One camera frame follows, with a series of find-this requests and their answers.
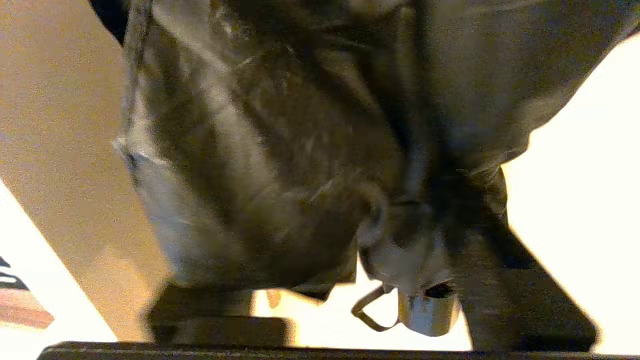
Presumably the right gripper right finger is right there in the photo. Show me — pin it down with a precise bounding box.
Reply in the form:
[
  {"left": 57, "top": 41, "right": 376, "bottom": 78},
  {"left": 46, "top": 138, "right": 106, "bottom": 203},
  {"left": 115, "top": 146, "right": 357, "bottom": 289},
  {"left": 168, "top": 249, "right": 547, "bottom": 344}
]
[{"left": 449, "top": 220, "right": 599, "bottom": 352}]

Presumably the white low cabinet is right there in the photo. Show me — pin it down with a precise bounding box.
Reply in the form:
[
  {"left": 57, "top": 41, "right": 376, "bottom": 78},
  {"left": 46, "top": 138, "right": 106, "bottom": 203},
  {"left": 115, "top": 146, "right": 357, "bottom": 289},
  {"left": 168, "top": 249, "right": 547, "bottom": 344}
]
[{"left": 500, "top": 30, "right": 640, "bottom": 353}]

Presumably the white ribbed drawer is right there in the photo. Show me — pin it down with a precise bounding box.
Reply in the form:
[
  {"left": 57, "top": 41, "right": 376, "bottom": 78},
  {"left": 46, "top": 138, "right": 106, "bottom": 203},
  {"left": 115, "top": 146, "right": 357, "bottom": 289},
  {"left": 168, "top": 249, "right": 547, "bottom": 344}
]
[{"left": 0, "top": 0, "right": 173, "bottom": 346}]

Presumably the black cloth garment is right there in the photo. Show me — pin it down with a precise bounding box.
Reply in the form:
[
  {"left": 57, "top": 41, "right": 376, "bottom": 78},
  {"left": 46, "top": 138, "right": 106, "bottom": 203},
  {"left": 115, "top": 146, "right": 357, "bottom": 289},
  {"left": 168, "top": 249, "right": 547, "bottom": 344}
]
[{"left": 112, "top": 0, "right": 640, "bottom": 337}]

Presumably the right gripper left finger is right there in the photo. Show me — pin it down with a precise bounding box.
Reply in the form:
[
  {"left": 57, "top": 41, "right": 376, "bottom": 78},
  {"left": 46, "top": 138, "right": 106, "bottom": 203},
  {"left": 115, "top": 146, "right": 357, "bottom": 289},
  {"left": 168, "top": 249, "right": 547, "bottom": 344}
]
[{"left": 146, "top": 282, "right": 297, "bottom": 347}]

